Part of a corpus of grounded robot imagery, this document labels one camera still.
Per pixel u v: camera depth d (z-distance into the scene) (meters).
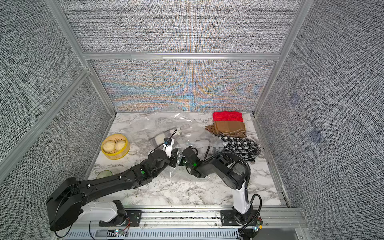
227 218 0.73
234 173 0.50
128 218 0.73
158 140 0.98
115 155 0.93
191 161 0.75
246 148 0.92
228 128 1.03
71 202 0.40
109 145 0.95
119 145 0.94
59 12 0.72
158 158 0.59
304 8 0.70
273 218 0.75
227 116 1.18
